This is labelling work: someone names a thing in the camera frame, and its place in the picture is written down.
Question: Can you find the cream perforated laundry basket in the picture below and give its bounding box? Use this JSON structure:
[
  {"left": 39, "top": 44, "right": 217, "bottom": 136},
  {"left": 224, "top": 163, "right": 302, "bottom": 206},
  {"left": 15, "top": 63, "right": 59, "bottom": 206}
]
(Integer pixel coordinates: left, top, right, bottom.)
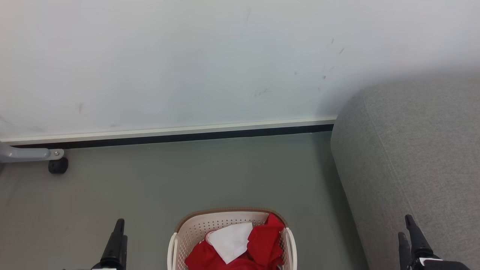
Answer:
[{"left": 167, "top": 208, "right": 298, "bottom": 270}]

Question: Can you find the grey metal stand leg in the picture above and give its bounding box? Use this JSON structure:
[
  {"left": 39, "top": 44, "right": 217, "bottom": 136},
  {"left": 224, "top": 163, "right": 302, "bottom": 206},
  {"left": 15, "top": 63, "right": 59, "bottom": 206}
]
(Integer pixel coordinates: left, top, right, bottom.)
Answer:
[{"left": 0, "top": 142, "right": 65, "bottom": 164}]

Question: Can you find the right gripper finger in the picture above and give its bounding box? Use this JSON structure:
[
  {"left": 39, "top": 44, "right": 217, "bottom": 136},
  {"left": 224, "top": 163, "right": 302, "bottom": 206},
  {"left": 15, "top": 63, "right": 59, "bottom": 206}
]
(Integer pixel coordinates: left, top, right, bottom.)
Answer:
[
  {"left": 405, "top": 214, "right": 434, "bottom": 260},
  {"left": 398, "top": 232, "right": 412, "bottom": 270}
]

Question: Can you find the white cloth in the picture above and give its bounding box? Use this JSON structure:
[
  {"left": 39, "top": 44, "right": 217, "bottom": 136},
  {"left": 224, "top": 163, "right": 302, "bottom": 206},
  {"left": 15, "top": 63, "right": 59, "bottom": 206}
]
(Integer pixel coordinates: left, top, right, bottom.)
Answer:
[{"left": 206, "top": 222, "right": 254, "bottom": 264}]

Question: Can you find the grey fabric sofa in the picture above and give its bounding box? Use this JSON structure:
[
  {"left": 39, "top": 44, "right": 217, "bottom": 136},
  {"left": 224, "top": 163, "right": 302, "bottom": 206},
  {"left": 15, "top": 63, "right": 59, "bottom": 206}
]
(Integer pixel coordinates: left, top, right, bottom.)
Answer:
[{"left": 330, "top": 69, "right": 480, "bottom": 270}]

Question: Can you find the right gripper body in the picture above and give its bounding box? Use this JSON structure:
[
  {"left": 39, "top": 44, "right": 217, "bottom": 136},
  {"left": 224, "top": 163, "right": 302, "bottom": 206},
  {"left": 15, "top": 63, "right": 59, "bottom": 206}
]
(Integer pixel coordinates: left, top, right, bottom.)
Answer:
[{"left": 411, "top": 256, "right": 471, "bottom": 270}]

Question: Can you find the white and black baseboard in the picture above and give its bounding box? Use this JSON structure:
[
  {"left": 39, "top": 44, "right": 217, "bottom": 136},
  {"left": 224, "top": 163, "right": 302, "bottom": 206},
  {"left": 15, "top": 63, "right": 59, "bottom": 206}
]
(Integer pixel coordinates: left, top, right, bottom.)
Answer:
[{"left": 0, "top": 118, "right": 336, "bottom": 149}]

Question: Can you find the black caster wheel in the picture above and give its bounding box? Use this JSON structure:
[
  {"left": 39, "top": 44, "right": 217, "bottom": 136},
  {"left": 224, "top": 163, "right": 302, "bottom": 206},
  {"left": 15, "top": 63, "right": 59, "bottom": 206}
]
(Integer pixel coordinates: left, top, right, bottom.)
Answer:
[{"left": 48, "top": 157, "right": 69, "bottom": 174}]

